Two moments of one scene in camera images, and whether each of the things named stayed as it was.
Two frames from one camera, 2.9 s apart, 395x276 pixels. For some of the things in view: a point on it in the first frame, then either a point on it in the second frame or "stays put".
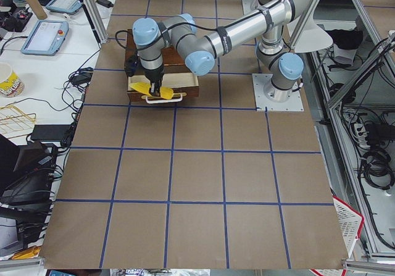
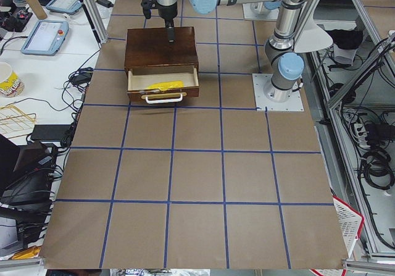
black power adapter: [105, 2] stays put
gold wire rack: [15, 123] stays put
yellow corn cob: [165, 92] -> [165, 86]
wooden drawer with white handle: [182, 84] stays put
